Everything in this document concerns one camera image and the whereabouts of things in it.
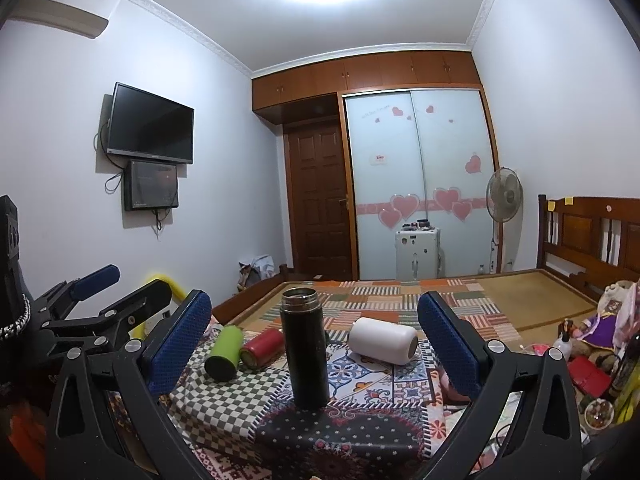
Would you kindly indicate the patterned tablecloth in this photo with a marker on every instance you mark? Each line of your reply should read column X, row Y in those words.
column 370, row 390

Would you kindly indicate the small white cabinet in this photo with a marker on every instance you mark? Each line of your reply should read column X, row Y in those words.
column 417, row 255

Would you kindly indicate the wooden bed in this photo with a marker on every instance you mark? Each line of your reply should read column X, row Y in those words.
column 575, row 230

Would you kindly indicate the red can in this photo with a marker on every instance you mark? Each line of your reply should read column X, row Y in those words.
column 262, row 347

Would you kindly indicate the bag beside door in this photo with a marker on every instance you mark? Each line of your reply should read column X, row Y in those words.
column 257, row 271

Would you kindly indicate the small wall monitor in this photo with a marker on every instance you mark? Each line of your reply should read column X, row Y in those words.
column 151, row 185

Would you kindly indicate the bowl of small trinkets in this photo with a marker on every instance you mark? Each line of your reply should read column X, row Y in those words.
column 599, row 414

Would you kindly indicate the brown wooden door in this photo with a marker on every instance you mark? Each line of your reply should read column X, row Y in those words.
column 320, row 195

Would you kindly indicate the wooden wardrobe with glass doors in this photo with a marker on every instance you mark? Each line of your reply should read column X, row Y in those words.
column 430, row 160

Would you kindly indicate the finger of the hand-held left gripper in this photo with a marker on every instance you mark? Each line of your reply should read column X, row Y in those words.
column 95, row 280
column 142, row 297

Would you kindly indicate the white pump bottle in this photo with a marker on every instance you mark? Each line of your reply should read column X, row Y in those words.
column 564, row 345

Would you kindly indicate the white cup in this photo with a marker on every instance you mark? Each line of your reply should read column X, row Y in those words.
column 381, row 341

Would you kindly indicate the wall television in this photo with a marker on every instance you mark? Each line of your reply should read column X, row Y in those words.
column 150, row 122

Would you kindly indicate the white air conditioner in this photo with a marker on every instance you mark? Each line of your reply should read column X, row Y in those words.
column 55, row 15

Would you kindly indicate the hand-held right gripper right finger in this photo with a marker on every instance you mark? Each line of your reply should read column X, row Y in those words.
column 450, row 345

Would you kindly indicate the yellow foam tube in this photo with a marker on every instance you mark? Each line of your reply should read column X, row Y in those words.
column 167, row 282

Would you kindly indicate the black thermos cup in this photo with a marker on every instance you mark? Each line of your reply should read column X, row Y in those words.
column 304, row 350

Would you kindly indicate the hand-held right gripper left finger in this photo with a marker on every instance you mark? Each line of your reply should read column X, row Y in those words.
column 179, row 342

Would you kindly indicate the green cup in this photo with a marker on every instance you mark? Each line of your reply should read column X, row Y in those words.
column 222, row 355

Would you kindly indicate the bamboo bed mat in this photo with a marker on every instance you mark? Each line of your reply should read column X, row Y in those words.
column 540, row 292

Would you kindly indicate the doll in purple dress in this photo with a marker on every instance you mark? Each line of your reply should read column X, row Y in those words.
column 612, row 317

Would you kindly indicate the standing fan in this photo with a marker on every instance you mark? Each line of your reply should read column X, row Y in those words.
column 505, row 195

